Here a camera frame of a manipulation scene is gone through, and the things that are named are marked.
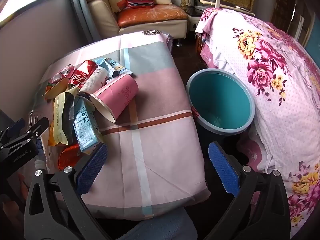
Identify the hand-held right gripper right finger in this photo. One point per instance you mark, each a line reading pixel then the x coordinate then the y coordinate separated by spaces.
pixel 223 170

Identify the yellow snack bag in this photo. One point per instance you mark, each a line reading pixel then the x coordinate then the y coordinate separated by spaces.
pixel 60 120

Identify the teal trash bin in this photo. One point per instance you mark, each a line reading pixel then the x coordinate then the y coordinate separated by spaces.
pixel 217 100

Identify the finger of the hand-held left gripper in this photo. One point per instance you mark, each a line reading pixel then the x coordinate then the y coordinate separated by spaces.
pixel 35 130
pixel 13 130

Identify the white blue sachet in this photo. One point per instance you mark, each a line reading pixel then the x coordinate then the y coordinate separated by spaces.
pixel 116 67

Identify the teal panel door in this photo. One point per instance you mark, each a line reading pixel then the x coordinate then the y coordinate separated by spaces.
pixel 313 42

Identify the cream leather sofa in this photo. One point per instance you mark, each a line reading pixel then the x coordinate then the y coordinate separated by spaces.
pixel 150 28

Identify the light blue milk carton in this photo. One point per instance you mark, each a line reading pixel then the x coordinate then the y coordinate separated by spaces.
pixel 85 127

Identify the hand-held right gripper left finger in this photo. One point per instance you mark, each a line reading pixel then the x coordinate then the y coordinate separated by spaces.
pixel 91 166

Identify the clear plastic bottle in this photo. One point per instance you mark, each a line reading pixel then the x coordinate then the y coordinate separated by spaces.
pixel 32 118

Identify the pink floral blanket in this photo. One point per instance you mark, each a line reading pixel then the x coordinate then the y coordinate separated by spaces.
pixel 275 92

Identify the red cola can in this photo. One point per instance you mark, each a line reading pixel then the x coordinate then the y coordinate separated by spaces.
pixel 82 76

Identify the silver set-top box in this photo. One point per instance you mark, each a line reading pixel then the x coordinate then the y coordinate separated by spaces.
pixel 203 7

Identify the pink plaid covered table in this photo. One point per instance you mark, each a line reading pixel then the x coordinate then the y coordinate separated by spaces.
pixel 155 155

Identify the dark wooden wardrobe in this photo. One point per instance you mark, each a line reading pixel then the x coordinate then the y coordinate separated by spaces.
pixel 282 10

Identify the white cylindrical cup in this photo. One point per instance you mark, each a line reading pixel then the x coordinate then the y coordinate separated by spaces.
pixel 93 81

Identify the pink paper cup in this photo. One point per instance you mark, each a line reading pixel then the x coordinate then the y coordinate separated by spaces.
pixel 117 92

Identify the person's leg in jeans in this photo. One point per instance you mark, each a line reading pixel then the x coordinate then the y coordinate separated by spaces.
pixel 160 227

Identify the pink snack wrapper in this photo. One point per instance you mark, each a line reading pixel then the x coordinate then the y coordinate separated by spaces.
pixel 60 76

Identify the orange seat cushion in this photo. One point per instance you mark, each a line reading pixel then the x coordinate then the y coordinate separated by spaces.
pixel 150 15

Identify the black glass table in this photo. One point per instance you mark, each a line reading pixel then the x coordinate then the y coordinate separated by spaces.
pixel 192 12

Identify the grey metal door frame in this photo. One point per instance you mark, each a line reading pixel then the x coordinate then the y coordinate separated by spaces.
pixel 80 10

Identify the orange foil wrapper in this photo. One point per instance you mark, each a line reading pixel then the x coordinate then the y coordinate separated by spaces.
pixel 67 156

